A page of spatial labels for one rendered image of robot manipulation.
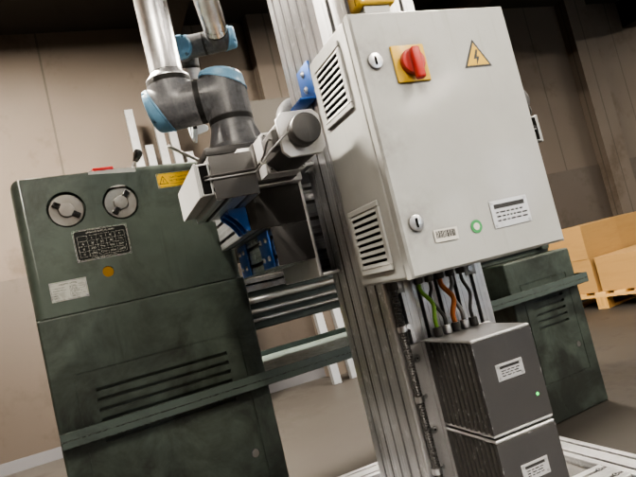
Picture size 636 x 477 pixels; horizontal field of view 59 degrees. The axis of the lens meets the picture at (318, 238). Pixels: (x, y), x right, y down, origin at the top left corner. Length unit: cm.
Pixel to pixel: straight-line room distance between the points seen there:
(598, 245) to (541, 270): 290
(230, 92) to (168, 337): 73
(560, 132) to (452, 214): 562
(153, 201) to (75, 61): 326
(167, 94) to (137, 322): 65
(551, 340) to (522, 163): 153
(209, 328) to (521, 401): 99
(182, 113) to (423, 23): 68
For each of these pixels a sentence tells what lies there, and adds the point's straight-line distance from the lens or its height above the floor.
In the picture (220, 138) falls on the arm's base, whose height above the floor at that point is 120.
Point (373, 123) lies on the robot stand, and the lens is 98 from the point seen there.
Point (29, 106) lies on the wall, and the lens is 483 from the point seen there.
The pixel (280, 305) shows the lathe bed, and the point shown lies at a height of 74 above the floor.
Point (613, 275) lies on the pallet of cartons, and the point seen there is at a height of 26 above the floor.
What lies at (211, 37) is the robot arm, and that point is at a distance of 195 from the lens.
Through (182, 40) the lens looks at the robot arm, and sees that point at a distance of 197.
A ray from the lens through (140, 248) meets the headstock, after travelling 174.
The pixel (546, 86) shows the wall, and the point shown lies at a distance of 668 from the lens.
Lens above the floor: 80
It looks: 4 degrees up
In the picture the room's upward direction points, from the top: 13 degrees counter-clockwise
